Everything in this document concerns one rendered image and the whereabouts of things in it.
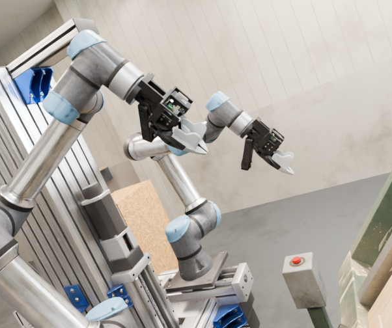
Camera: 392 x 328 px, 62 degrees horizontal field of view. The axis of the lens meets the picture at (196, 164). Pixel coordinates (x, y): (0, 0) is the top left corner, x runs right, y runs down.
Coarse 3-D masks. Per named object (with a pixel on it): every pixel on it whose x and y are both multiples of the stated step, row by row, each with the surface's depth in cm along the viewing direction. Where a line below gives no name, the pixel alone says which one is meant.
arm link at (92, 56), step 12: (84, 36) 65; (96, 36) 66; (72, 48) 65; (84, 48) 65; (96, 48) 65; (108, 48) 67; (72, 60) 68; (84, 60) 65; (96, 60) 65; (108, 60) 66; (120, 60) 67; (84, 72) 66; (96, 72) 66; (108, 72) 66; (96, 84) 68; (108, 84) 68
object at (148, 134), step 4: (140, 108) 71; (144, 108) 71; (140, 112) 72; (144, 112) 71; (140, 116) 73; (144, 116) 72; (140, 120) 74; (144, 120) 73; (140, 124) 75; (144, 124) 74; (148, 124) 74; (144, 128) 75; (148, 128) 75; (144, 132) 76; (148, 132) 76; (152, 132) 77; (144, 136) 78; (148, 136) 77; (152, 136) 78; (156, 136) 79; (144, 140) 79; (148, 140) 78; (152, 140) 79
